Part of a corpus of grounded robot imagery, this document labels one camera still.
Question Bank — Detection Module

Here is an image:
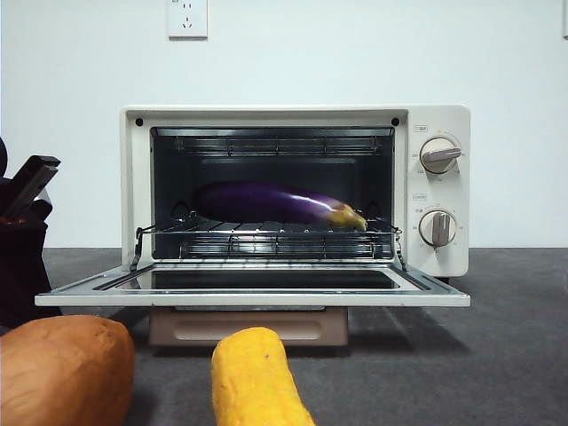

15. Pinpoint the purple eggplant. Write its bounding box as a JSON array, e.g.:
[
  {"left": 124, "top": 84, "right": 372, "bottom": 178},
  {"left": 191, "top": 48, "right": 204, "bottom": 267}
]
[{"left": 191, "top": 180, "right": 368, "bottom": 231}]

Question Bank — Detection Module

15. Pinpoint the beige oven door handle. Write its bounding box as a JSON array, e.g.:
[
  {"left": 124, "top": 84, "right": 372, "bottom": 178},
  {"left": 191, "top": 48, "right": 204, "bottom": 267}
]
[{"left": 148, "top": 306, "right": 350, "bottom": 347}]

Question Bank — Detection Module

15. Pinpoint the oven door with glass window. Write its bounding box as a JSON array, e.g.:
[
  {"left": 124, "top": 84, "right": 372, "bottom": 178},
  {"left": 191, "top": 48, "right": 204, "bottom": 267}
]
[{"left": 34, "top": 261, "right": 471, "bottom": 308}]

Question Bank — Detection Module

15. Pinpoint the white Toshiba toaster oven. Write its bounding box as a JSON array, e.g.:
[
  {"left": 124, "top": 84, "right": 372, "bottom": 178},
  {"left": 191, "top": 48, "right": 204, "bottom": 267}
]
[{"left": 34, "top": 104, "right": 471, "bottom": 347}]

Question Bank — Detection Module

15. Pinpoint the brown sweet potato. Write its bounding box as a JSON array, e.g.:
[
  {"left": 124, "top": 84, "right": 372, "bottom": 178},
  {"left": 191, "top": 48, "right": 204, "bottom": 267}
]
[{"left": 0, "top": 314, "right": 136, "bottom": 426}]

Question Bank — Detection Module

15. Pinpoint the yellow corn cob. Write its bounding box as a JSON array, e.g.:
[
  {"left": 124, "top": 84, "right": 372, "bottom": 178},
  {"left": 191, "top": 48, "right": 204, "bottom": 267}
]
[{"left": 210, "top": 327, "right": 317, "bottom": 426}]

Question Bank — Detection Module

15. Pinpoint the large temperature knob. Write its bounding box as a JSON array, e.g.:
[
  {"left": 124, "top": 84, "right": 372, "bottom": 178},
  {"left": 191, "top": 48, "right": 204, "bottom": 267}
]
[{"left": 420, "top": 137, "right": 462, "bottom": 175}]

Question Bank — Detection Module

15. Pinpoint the small timer knob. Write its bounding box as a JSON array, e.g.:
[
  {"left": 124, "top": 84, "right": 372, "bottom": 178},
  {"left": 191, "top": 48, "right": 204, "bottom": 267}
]
[{"left": 419, "top": 209, "right": 458, "bottom": 248}]

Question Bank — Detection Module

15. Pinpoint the white wall socket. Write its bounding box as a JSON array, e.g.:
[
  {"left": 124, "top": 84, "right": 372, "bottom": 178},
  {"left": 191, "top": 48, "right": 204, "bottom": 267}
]
[{"left": 167, "top": 0, "right": 209, "bottom": 41}]

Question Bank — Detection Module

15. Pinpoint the wire oven rack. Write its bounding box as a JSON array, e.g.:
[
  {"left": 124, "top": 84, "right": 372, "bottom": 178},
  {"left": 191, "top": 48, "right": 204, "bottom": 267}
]
[{"left": 135, "top": 215, "right": 405, "bottom": 237}]

